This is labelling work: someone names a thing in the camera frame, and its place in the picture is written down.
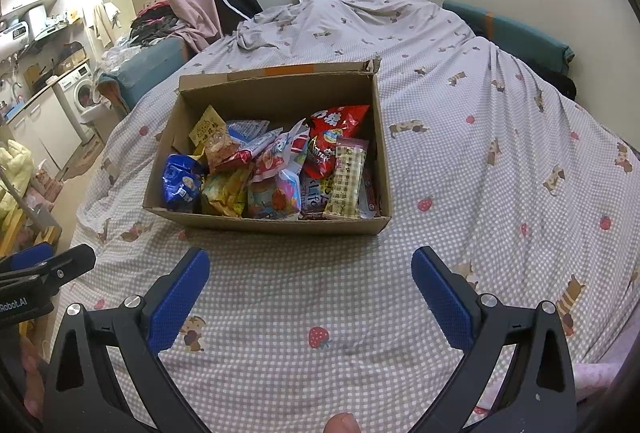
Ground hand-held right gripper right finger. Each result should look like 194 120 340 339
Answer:
411 245 578 433

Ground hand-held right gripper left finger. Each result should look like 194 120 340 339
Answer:
42 247 213 433

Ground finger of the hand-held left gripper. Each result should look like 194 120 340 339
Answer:
0 242 55 273
30 243 97 290

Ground dark blue snack packet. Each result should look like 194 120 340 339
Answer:
161 154 206 214

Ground yellow snack packet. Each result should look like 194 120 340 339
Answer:
200 165 253 218

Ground orange blue snack packet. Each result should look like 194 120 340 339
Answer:
247 168 303 220

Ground checkered snack packet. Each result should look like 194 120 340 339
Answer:
322 136 370 220

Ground dark brown white packet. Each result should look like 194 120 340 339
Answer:
300 173 337 214

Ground yellow label biscuit packet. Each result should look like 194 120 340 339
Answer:
187 105 241 174

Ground white red print snack packet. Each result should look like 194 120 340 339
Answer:
252 118 311 184

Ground large red snack bag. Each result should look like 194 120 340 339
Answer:
302 104 371 180

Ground brown cardboard box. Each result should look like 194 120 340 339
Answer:
142 58 393 236

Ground person's right hand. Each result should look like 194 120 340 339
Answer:
324 413 361 433

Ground pale yellow jacket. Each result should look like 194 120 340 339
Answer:
0 140 36 214

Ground brown door mat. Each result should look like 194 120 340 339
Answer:
60 135 108 181

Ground white floor cabinet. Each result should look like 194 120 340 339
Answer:
7 88 83 171

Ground printed checkered bed sheet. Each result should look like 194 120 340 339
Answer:
50 0 640 433

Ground white washing machine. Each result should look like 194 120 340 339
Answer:
56 63 101 124

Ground teal cushion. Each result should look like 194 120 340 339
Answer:
97 37 193 116

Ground pile of light cloth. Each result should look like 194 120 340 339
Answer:
97 40 131 74

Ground white water heater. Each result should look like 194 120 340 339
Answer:
0 5 48 54

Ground hanging beige towel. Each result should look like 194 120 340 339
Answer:
91 2 123 48

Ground pile of dark clothes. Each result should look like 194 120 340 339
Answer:
129 0 193 48

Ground teal folded mat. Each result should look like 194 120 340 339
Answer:
442 0 576 76

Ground grey metal bracket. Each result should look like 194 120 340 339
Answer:
27 205 63 239

